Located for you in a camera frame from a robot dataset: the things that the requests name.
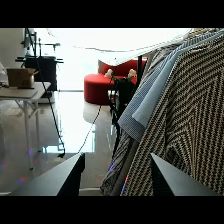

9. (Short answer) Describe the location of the light blue shirt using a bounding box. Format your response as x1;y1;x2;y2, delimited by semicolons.
131;31;224;129

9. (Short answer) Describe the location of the blue checked shirt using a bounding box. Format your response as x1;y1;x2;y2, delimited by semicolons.
117;33;214;143

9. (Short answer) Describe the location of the black cart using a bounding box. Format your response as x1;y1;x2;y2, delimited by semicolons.
14;54;64;93

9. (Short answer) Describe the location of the brown zigzag patterned shirt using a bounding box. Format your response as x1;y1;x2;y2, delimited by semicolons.
123;31;224;197

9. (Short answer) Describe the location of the red sofa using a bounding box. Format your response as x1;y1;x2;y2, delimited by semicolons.
83;59;148;106

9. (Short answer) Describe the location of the cardboard box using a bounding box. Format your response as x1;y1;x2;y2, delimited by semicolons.
6;67;39;89

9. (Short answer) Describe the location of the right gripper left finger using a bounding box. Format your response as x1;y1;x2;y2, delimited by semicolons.
9;152;86;197

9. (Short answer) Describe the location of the white table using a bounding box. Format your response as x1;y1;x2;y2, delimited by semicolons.
0;81;53;171

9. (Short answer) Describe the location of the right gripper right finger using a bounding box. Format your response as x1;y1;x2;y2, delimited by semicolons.
150;152;221;197

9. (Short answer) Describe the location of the black tripod stand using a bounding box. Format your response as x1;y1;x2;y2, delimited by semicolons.
24;28;67;158

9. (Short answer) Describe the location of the black cable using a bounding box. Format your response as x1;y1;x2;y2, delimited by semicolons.
77;105;103;155

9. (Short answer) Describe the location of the dark patterned garment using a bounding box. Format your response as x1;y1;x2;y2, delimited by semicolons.
99;131;139;197

